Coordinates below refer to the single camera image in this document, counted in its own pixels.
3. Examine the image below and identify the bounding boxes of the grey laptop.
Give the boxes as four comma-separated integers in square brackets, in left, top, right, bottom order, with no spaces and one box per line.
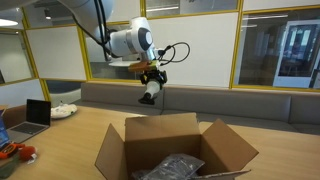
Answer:
[6,98,52,144]

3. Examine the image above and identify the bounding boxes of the orange black hand tool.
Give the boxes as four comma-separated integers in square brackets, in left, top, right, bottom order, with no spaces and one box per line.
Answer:
[0,142,26,160]

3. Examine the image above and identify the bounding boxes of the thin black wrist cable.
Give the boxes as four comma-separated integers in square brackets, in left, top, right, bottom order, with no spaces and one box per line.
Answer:
[156,41,192,64]

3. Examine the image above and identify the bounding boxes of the grey bench sofa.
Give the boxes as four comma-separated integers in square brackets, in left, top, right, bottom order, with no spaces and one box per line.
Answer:
[46,81,320,136]

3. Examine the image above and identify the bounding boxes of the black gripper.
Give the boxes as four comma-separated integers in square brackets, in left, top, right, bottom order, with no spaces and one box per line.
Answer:
[139,68,168,90]

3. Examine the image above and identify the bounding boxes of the red orange plush ball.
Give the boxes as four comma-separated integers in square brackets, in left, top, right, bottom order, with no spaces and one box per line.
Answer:
[18,145,38,164]

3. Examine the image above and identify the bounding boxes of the white framed glass door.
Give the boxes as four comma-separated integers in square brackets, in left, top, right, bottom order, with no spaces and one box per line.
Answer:
[273,19,320,89]

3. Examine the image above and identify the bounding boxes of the white ceiling disc lamp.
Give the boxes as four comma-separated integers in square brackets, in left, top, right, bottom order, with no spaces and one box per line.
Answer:
[0,18,19,28]

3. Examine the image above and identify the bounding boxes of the blue box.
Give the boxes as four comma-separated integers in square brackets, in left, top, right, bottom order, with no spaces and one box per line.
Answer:
[0,116,12,151]

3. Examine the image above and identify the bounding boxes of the clear plastic bag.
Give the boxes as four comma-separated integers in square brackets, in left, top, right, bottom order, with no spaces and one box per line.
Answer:
[150,153,206,180]

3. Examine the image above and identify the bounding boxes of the brown chair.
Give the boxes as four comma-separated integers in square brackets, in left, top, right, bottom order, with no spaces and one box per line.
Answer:
[1,104,28,129]

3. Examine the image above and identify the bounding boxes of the thick black wrist cable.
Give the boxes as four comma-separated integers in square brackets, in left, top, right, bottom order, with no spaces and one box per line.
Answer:
[158,44,178,67]

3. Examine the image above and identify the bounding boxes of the dark green flat object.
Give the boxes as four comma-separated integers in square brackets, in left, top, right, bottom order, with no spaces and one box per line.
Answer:
[0,156,21,180]

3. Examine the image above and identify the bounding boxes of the yellow label spray bottle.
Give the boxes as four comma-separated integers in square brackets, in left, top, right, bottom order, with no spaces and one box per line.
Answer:
[137,77,164,106]

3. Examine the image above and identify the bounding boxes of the brown cardboard box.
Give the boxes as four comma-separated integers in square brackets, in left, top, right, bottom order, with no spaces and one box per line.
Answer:
[94,112,260,180]

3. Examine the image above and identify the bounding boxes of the round white table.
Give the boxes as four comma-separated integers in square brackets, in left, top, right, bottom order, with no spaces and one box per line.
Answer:
[108,59,144,81]

